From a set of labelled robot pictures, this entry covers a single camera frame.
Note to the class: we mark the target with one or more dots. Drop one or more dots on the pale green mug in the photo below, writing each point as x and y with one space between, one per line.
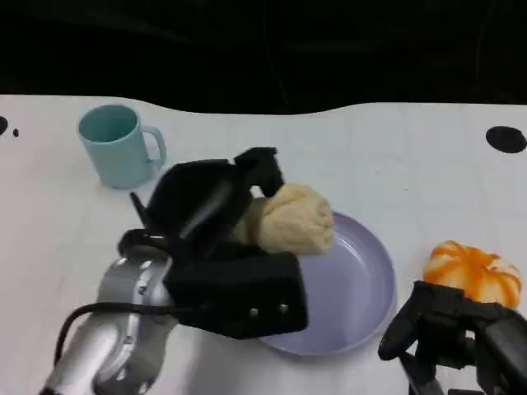
117 152

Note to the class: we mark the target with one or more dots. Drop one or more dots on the orange and white bread roll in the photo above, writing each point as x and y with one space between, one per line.
473 267

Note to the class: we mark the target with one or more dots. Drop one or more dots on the lilac plate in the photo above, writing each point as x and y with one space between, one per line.
350 288

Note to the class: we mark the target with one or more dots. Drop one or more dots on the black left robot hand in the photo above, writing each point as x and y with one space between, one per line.
193 197

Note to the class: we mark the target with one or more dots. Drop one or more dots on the beige towel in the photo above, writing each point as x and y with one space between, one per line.
296 222

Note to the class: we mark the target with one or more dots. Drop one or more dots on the large black table grommet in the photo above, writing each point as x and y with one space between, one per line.
505 140

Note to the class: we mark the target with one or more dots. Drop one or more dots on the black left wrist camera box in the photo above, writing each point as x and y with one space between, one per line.
243 292

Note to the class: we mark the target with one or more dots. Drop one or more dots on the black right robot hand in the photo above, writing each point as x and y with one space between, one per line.
453 317

